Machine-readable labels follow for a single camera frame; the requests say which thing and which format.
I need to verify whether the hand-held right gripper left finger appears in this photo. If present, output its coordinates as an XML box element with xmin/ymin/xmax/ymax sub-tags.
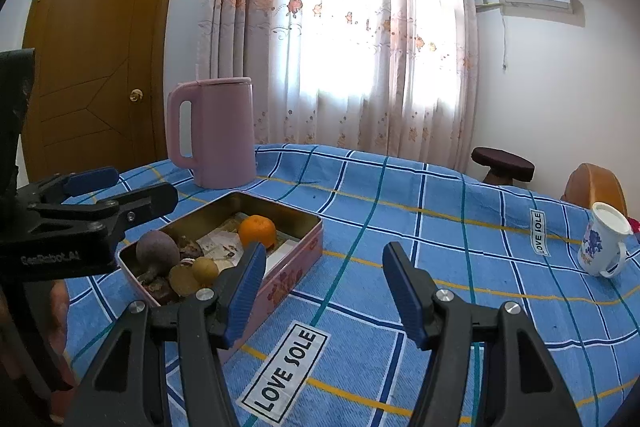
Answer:
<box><xmin>62</xmin><ymin>241</ymin><xmax>268</xmax><ymax>427</ymax></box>

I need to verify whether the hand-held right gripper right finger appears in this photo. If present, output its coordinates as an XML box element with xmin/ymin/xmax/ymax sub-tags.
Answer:
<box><xmin>382</xmin><ymin>241</ymin><xmax>583</xmax><ymax>427</ymax></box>

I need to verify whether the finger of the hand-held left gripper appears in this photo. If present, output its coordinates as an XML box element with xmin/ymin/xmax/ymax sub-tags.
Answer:
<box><xmin>17</xmin><ymin>166</ymin><xmax>120</xmax><ymax>208</ymax></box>
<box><xmin>30</xmin><ymin>183</ymin><xmax>179</xmax><ymax>242</ymax></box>

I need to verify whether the small tan round fruit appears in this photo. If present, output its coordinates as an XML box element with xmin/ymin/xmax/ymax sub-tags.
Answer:
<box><xmin>168</xmin><ymin>264</ymin><xmax>201</xmax><ymax>298</ymax></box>
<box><xmin>192</xmin><ymin>257</ymin><xmax>221</xmax><ymax>286</ymax></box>

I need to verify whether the pink tin box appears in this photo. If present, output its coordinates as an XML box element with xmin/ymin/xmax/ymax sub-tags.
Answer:
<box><xmin>116</xmin><ymin>191</ymin><xmax>324</xmax><ymax>360</ymax></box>

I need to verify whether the purple passion fruit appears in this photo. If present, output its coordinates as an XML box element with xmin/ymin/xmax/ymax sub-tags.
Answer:
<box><xmin>136</xmin><ymin>231</ymin><xmax>181</xmax><ymax>279</ymax></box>

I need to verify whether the orange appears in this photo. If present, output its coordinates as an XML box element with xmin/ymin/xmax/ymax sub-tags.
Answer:
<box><xmin>238</xmin><ymin>215</ymin><xmax>277</xmax><ymax>251</ymax></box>

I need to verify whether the wrinkled brown fruit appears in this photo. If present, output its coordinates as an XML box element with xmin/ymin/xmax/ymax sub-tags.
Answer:
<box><xmin>178</xmin><ymin>236</ymin><xmax>205</xmax><ymax>261</ymax></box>

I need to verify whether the printed paper sheet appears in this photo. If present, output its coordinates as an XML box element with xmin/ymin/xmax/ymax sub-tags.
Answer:
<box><xmin>195</xmin><ymin>217</ymin><xmax>297</xmax><ymax>274</ymax></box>

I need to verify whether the blue checked tablecloth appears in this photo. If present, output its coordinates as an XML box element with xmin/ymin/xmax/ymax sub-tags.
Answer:
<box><xmin>60</xmin><ymin>143</ymin><xmax>640</xmax><ymax>427</ymax></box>

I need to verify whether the pink electric kettle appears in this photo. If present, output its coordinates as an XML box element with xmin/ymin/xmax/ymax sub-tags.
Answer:
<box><xmin>166</xmin><ymin>77</ymin><xmax>258</xmax><ymax>190</ymax></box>

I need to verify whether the wooden door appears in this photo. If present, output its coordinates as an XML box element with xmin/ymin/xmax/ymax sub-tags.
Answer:
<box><xmin>20</xmin><ymin>0</ymin><xmax>188</xmax><ymax>174</ymax></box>

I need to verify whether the dark brown round stool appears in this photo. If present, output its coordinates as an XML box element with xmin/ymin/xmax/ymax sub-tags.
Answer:
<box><xmin>471</xmin><ymin>147</ymin><xmax>535</xmax><ymax>186</ymax></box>

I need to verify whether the white mug with blue print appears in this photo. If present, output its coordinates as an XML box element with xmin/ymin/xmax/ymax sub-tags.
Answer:
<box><xmin>577</xmin><ymin>202</ymin><xmax>635</xmax><ymax>278</ymax></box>

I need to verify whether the brown leather armchair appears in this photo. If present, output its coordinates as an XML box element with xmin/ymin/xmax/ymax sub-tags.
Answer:
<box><xmin>560</xmin><ymin>163</ymin><xmax>629</xmax><ymax>219</ymax></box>

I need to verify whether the sheer floral curtain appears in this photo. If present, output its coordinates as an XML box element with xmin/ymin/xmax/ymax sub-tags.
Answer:
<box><xmin>197</xmin><ymin>0</ymin><xmax>482</xmax><ymax>168</ymax></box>

